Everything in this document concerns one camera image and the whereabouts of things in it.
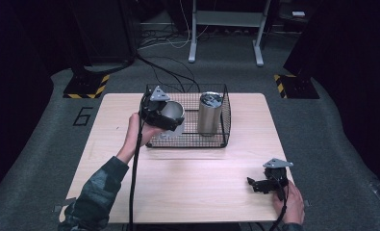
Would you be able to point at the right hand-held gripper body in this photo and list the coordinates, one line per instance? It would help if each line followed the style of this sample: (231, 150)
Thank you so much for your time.
(276, 174)

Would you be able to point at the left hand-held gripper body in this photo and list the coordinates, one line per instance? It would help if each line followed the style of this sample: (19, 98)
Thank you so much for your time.
(154, 110)

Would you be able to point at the short steel cup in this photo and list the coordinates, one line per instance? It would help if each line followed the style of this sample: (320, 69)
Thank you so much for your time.
(174, 110)

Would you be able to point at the tall steel tumbler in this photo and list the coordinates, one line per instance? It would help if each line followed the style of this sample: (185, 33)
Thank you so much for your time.
(209, 114)

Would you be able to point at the person's left hand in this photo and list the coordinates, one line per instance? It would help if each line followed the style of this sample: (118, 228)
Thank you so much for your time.
(133, 131)

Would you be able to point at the person's right hand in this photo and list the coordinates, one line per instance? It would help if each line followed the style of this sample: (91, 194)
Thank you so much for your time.
(293, 202)

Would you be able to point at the black stand base hazard tape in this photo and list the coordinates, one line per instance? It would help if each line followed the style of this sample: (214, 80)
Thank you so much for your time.
(298, 87)
(85, 86)

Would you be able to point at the black cabinet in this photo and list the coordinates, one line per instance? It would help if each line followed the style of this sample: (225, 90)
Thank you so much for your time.
(104, 29)

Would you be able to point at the small white box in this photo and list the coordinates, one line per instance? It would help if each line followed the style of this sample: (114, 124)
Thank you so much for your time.
(298, 13)

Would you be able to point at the white metal desk frame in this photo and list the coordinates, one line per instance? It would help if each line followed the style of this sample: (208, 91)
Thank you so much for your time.
(226, 18)

